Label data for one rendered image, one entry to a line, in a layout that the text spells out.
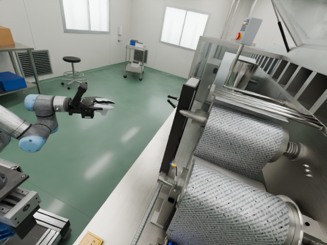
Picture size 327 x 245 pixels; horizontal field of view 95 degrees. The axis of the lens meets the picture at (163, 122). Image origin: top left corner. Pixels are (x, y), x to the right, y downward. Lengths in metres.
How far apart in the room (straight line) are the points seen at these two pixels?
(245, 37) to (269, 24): 5.09
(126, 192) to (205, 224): 0.46
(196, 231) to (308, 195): 0.33
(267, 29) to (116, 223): 5.78
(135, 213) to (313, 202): 0.62
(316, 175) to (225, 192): 0.29
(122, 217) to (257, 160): 0.59
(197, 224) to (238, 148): 0.28
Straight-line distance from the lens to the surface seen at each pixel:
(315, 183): 0.62
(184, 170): 0.45
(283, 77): 1.16
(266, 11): 5.91
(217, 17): 5.84
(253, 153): 0.60
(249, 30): 0.82
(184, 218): 0.50
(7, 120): 0.79
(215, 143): 0.58
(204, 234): 0.53
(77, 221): 1.80
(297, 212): 0.51
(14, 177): 1.13
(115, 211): 0.80
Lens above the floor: 1.62
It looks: 33 degrees down
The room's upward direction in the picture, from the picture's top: 13 degrees clockwise
